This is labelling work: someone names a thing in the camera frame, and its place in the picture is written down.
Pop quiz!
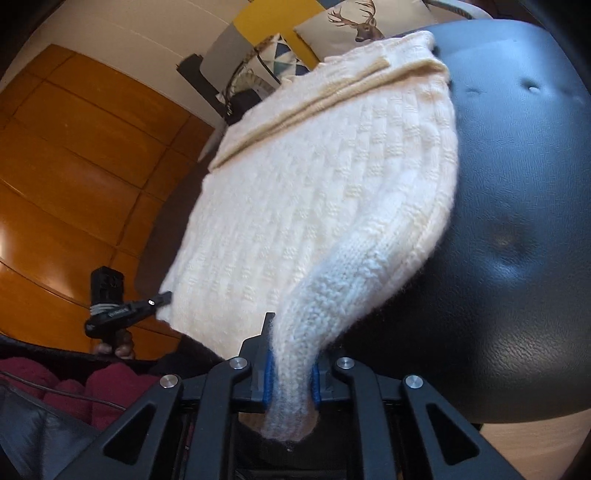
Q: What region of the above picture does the black handbag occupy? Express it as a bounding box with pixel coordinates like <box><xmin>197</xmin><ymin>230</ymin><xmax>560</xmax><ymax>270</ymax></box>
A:
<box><xmin>225</xmin><ymin>87</ymin><xmax>278</xmax><ymax>126</ymax></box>

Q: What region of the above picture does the person's left hand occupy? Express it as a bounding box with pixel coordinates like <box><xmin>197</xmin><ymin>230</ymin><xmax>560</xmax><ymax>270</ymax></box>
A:
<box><xmin>95</xmin><ymin>330</ymin><xmax>136</xmax><ymax>361</ymax></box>

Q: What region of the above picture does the thin black cable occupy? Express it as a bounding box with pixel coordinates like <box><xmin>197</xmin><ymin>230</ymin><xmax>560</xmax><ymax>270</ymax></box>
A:
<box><xmin>0</xmin><ymin>371</ymin><xmax>126</xmax><ymax>410</ymax></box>

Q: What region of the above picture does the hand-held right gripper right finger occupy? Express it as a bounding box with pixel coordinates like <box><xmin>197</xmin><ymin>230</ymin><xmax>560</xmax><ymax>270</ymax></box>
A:
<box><xmin>311</xmin><ymin>355</ymin><xmax>527</xmax><ymax>480</ymax></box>

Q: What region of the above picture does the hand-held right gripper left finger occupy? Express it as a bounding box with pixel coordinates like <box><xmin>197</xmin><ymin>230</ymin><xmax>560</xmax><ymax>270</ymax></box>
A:
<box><xmin>62</xmin><ymin>313</ymin><xmax>278</xmax><ymax>480</ymax></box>

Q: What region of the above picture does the white knit sweater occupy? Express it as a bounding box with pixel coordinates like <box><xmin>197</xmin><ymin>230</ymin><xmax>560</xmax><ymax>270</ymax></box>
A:
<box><xmin>159</xmin><ymin>30</ymin><xmax>461</xmax><ymax>452</ymax></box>

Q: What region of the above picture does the triangle pattern pillow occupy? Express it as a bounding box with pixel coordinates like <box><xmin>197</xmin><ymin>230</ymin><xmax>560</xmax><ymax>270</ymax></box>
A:
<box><xmin>217</xmin><ymin>32</ymin><xmax>320</xmax><ymax>109</ymax></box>

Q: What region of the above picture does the deer print pillow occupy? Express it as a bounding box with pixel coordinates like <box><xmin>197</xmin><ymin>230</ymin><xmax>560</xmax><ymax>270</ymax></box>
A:
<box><xmin>293</xmin><ymin>0</ymin><xmax>444</xmax><ymax>51</ymax></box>

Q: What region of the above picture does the grey yellow blue sofa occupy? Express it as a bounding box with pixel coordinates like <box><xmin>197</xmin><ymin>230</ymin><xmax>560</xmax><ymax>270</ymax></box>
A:
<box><xmin>201</xmin><ymin>0</ymin><xmax>497</xmax><ymax>121</ymax></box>

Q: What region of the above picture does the wooden wardrobe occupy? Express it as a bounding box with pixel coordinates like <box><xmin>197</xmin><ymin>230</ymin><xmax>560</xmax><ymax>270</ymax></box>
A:
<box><xmin>0</xmin><ymin>44</ymin><xmax>217</xmax><ymax>363</ymax></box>

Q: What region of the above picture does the dark grey cloth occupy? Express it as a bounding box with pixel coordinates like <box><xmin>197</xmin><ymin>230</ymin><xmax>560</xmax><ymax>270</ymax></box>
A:
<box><xmin>0</xmin><ymin>383</ymin><xmax>103</xmax><ymax>480</ymax></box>

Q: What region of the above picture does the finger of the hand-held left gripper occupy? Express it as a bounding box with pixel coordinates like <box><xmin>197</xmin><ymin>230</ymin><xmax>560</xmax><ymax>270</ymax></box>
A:
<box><xmin>131</xmin><ymin>291</ymin><xmax>173</xmax><ymax>319</ymax></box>

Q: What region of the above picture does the maroon fleece clothing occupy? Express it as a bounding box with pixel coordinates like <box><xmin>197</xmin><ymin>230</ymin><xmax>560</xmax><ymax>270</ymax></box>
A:
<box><xmin>0</xmin><ymin>357</ymin><xmax>164</xmax><ymax>432</ymax></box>

